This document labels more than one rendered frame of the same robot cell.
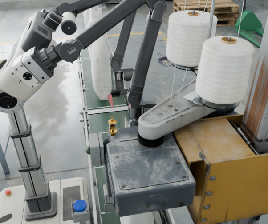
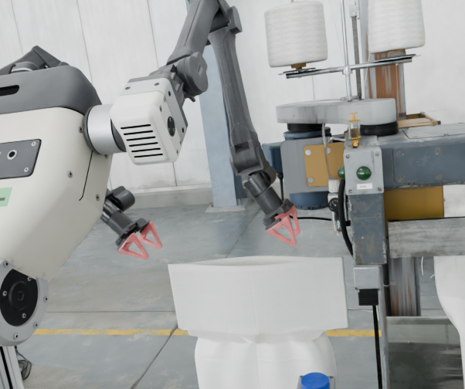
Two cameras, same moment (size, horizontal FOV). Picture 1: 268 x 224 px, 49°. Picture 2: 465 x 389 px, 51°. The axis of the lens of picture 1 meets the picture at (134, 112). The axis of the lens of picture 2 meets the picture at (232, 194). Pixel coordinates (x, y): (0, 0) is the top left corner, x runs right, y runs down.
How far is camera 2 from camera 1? 1.37 m
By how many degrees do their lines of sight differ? 61
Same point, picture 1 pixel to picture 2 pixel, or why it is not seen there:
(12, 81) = (64, 202)
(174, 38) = (305, 25)
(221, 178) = not seen: hidden behind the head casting
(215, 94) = (421, 32)
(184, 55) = (320, 43)
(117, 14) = (205, 20)
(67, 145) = not seen: outside the picture
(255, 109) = (385, 86)
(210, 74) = (412, 12)
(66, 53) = (197, 75)
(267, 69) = not seen: hidden behind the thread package
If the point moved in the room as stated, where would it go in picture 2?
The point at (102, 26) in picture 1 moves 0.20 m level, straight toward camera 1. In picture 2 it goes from (201, 36) to (286, 21)
